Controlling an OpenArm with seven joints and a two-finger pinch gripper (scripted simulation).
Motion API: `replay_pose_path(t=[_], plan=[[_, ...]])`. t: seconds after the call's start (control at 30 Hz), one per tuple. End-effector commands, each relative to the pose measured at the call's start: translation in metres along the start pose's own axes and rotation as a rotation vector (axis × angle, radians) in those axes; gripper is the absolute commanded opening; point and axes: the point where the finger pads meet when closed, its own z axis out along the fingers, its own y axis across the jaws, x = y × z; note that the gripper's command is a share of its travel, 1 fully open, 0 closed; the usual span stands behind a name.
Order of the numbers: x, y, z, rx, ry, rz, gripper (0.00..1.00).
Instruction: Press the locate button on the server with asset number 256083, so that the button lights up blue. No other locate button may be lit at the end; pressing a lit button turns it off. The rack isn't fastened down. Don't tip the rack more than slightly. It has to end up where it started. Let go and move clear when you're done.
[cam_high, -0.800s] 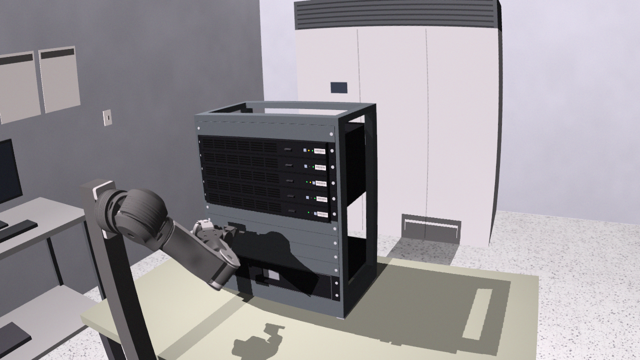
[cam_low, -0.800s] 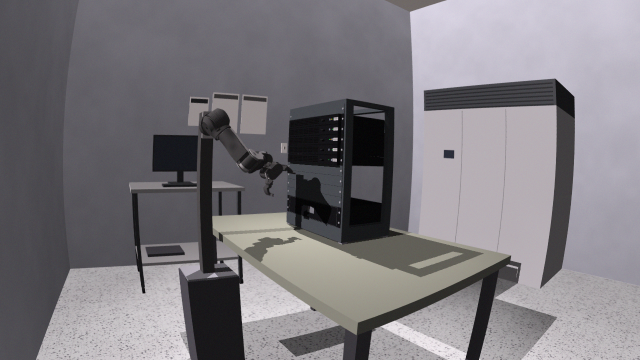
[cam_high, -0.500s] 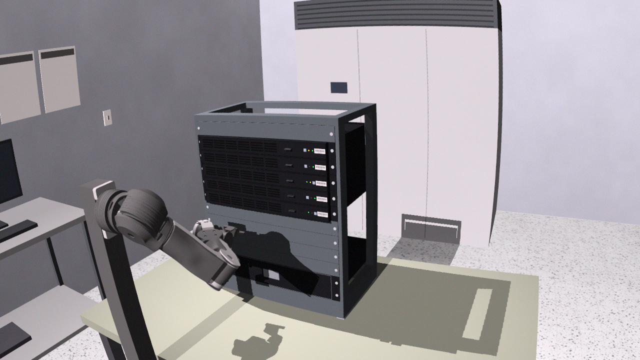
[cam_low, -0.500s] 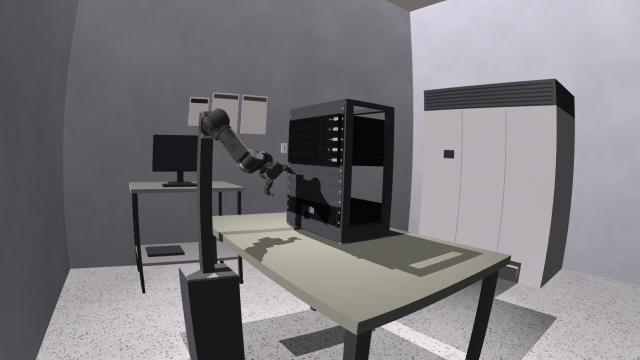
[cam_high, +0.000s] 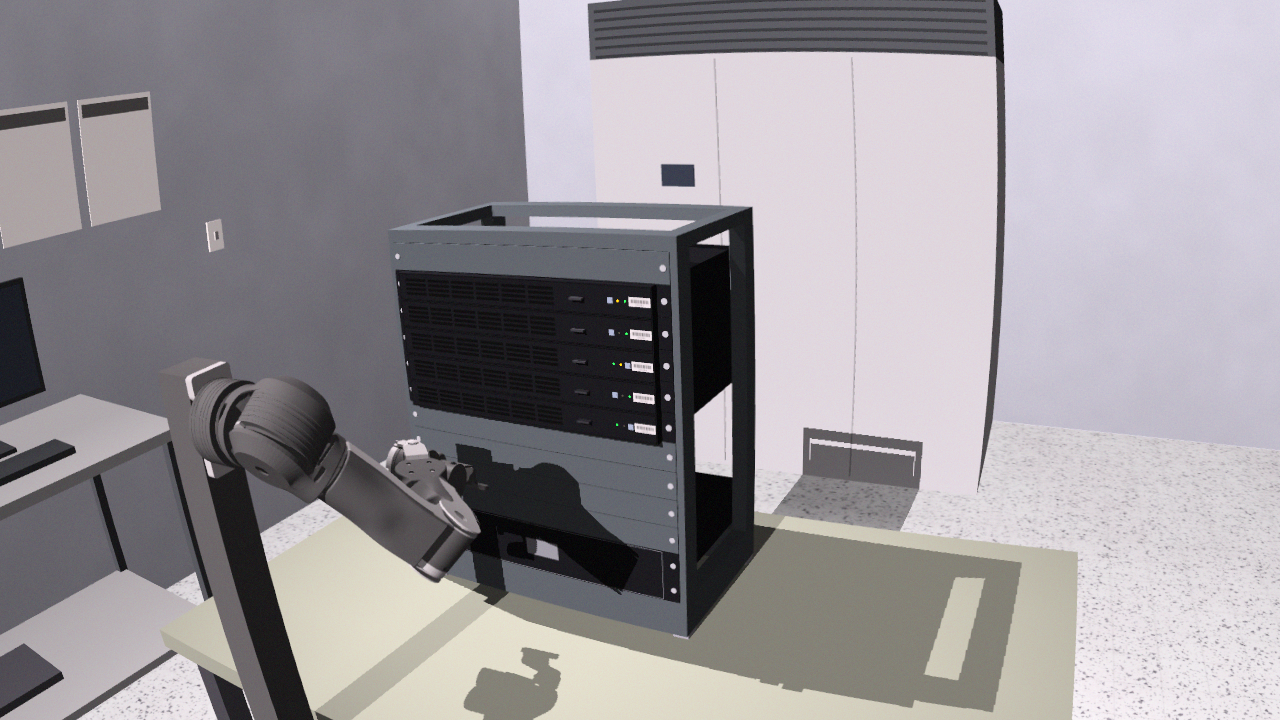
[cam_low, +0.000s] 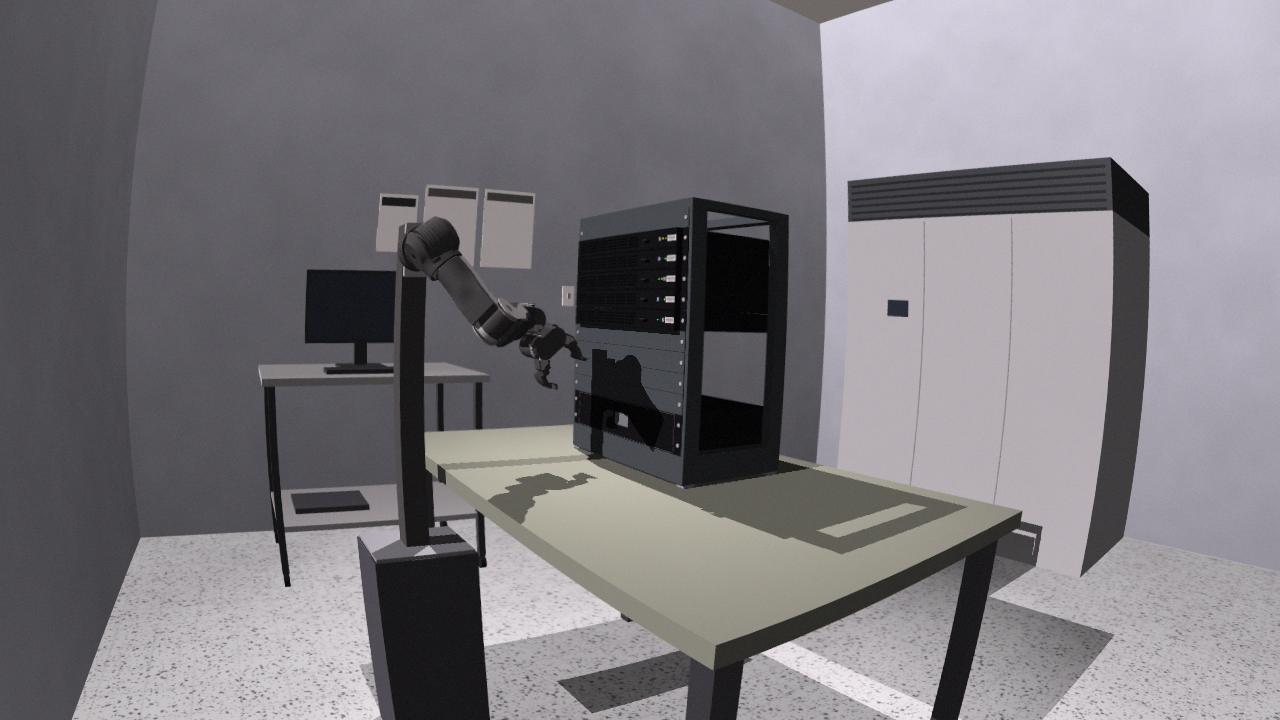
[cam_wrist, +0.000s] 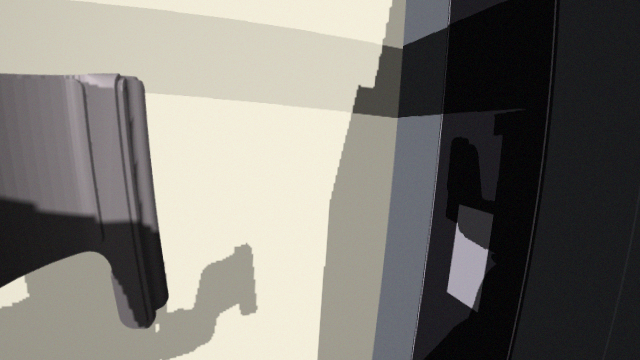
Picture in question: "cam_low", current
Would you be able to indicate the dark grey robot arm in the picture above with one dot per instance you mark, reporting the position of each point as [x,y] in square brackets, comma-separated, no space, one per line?
[463,283]

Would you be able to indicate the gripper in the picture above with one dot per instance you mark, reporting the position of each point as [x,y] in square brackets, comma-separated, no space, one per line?
[547,343]

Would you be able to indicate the black server rack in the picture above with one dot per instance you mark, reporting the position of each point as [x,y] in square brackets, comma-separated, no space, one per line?
[642,407]

